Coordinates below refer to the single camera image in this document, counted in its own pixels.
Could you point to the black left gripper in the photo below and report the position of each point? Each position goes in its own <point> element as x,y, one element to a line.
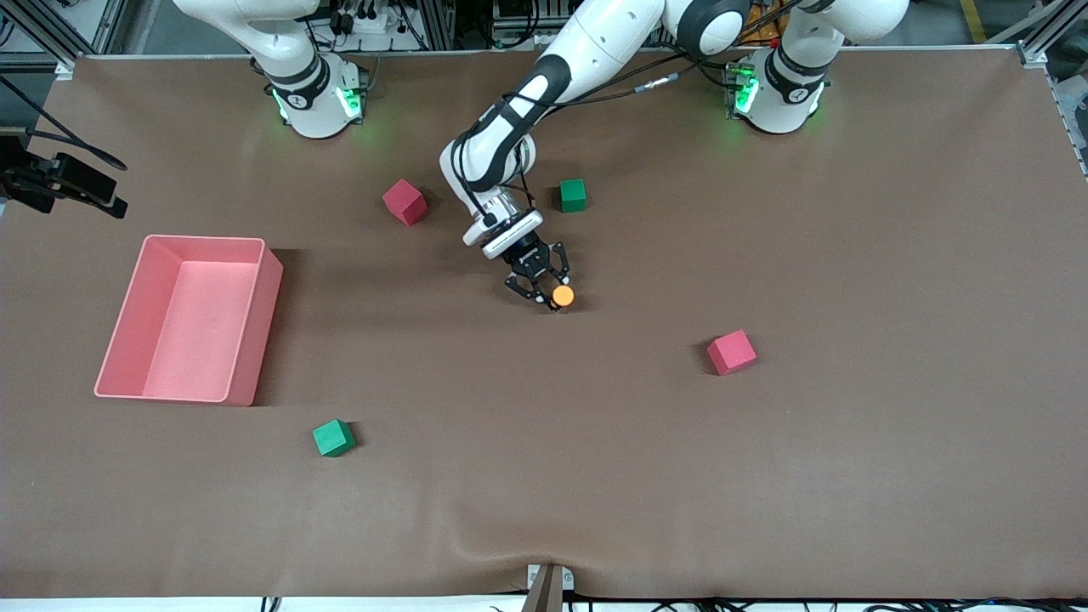
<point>530,262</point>

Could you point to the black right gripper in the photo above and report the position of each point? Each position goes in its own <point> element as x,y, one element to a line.
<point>34,180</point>

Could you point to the yellow mushroom push button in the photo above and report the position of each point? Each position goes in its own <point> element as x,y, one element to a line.
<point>563,296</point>

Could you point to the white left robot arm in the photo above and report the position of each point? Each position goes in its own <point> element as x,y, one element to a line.
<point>595,42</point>

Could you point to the green foam cube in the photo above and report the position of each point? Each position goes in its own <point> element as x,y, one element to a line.
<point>573,195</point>
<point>333,439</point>

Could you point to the pink foam cube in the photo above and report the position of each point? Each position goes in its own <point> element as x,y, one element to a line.
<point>405,202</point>
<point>731,353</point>

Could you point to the brown table cover sheet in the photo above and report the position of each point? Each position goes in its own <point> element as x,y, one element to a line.
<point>544,476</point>

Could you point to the pink plastic bin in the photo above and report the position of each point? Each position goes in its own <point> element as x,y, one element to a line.
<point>195,340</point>

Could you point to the white terminal strip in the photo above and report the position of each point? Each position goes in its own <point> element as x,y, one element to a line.
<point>544,39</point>

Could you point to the white power strip with plugs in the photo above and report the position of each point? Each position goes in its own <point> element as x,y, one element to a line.
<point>364,19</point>

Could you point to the orange packaged items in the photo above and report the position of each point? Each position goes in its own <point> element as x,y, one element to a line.
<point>759,34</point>

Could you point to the aluminium frame beams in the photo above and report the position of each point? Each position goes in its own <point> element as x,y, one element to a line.
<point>115,25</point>

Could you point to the aluminium frame upright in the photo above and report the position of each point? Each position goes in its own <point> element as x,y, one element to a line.
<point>438,24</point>

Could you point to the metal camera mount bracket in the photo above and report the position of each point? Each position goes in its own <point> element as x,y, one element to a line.
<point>549,586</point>

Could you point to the aluminium frame rail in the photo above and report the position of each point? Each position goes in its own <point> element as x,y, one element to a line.
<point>1033,53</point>

